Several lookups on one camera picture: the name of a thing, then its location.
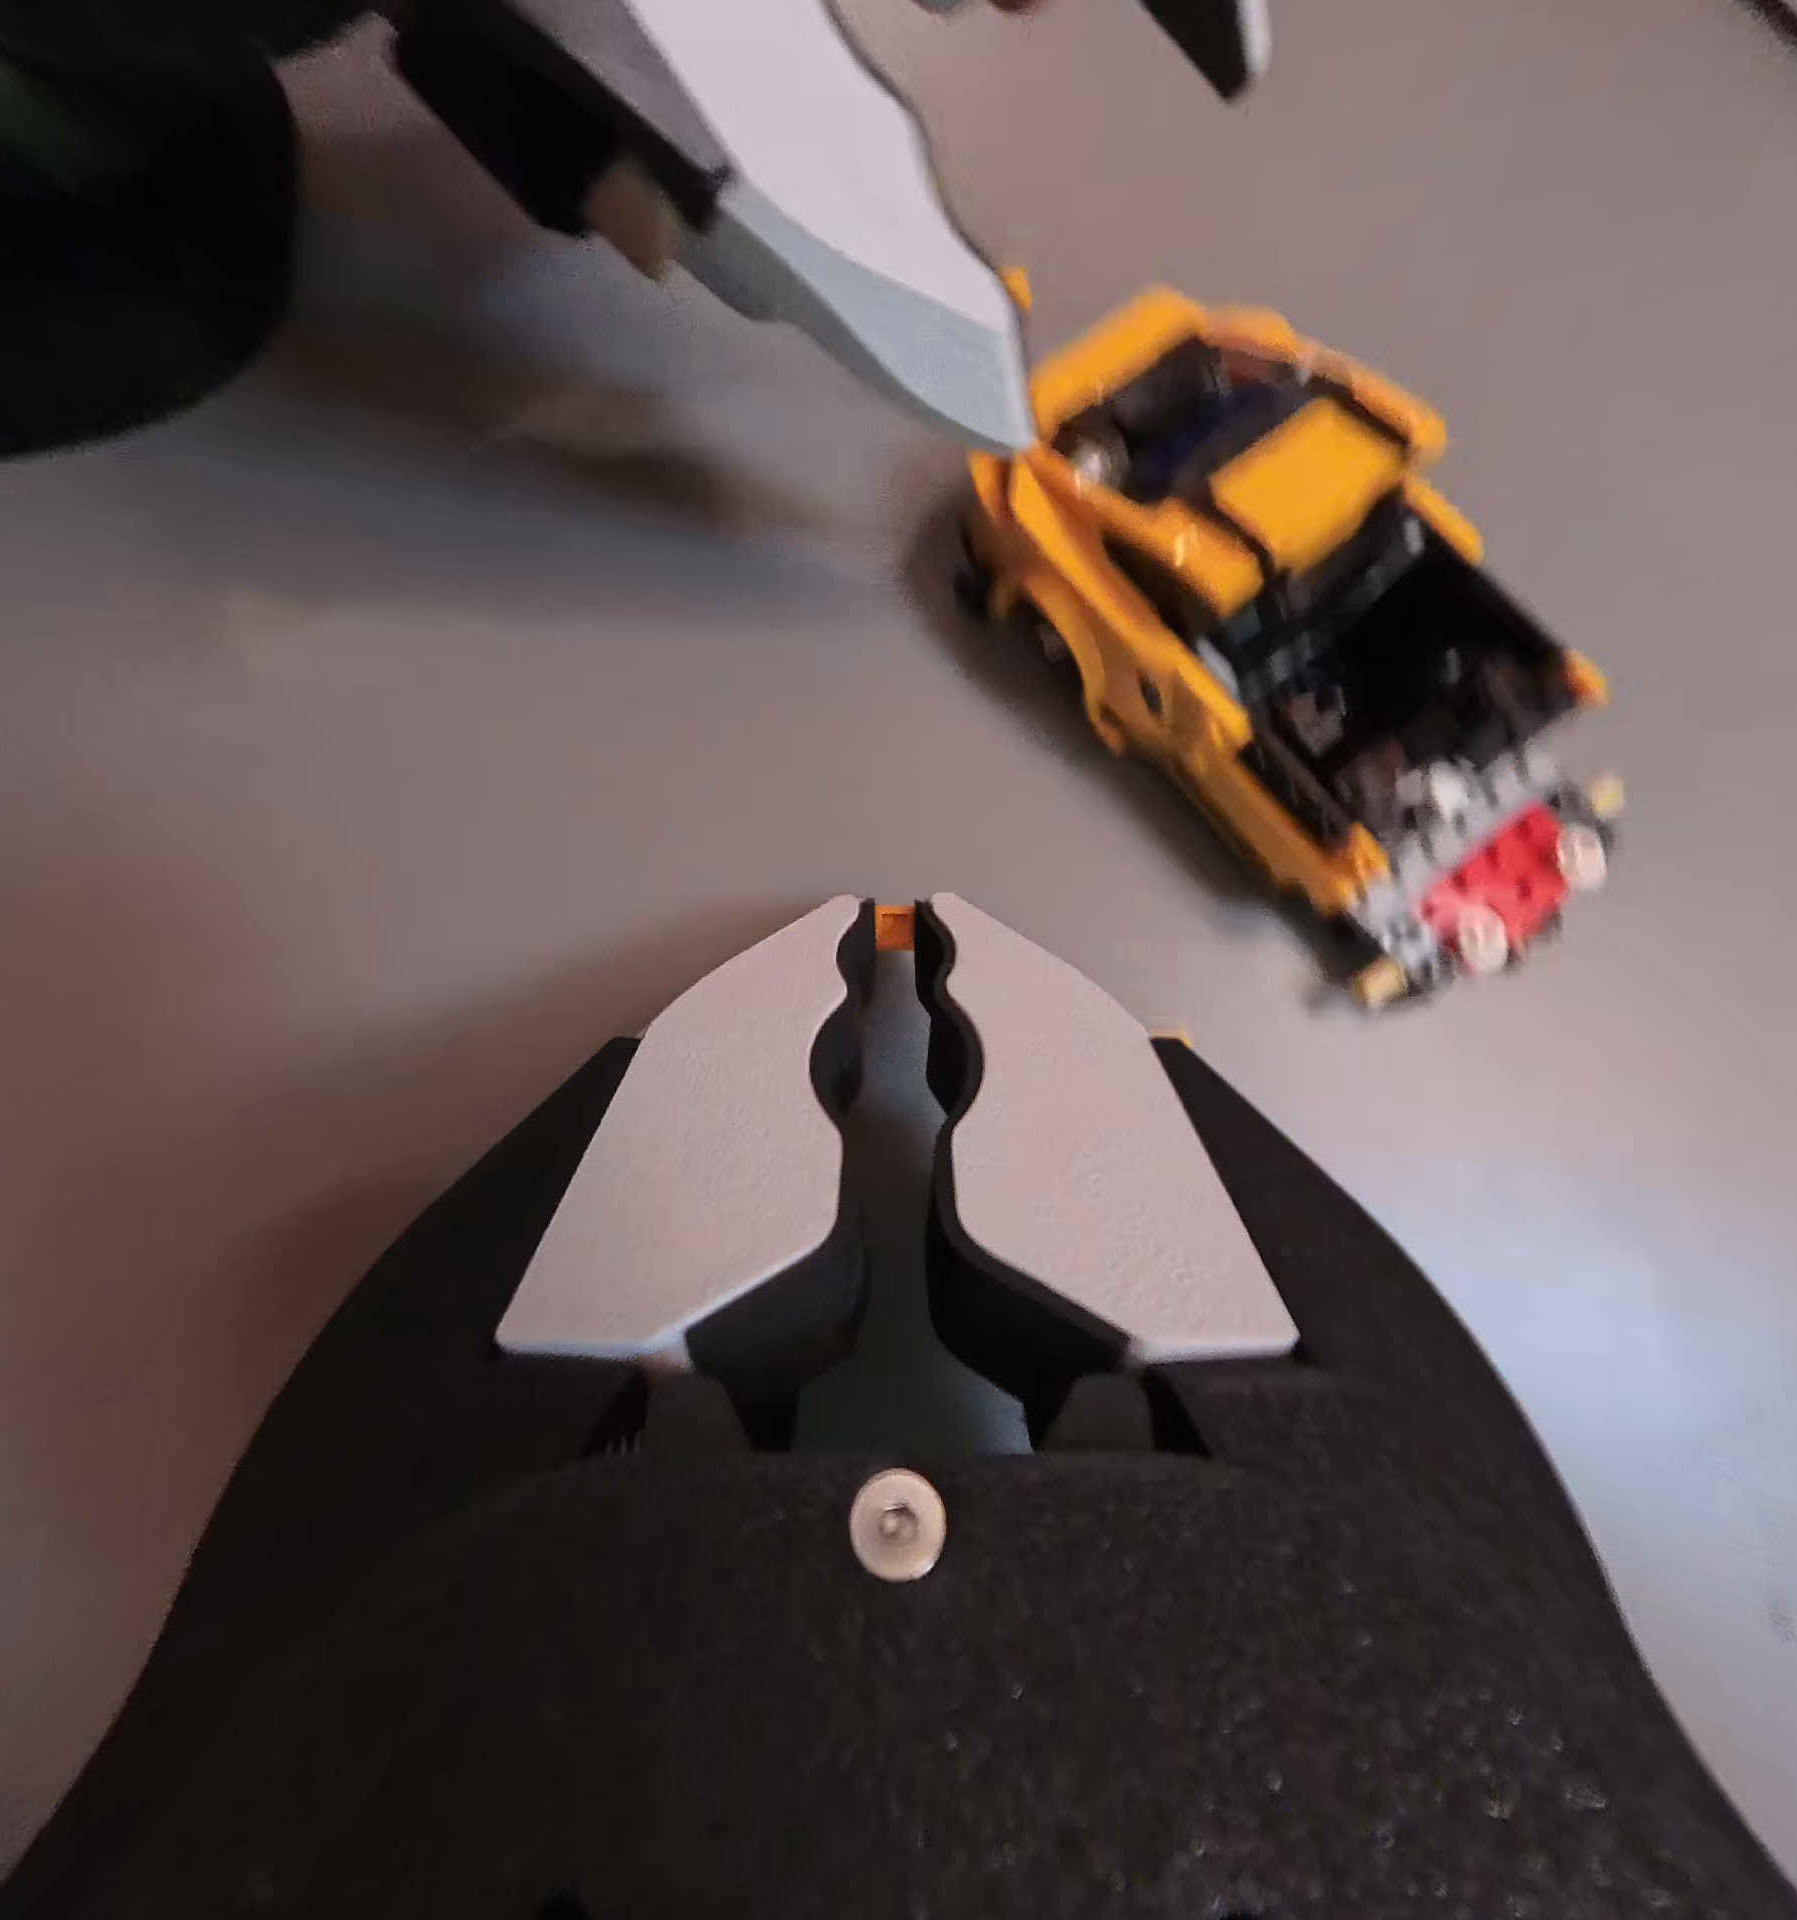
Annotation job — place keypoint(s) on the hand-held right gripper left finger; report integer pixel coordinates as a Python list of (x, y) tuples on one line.
[(688, 1185)]

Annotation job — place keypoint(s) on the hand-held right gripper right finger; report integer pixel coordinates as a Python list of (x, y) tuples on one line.
[(1107, 1185)]

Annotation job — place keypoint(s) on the yellow lego car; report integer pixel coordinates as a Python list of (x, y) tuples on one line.
[(1257, 601)]

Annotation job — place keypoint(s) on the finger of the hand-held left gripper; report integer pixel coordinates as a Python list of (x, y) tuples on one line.
[(808, 165), (1228, 39)]

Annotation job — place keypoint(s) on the person's left hand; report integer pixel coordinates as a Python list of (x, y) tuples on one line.
[(636, 210)]

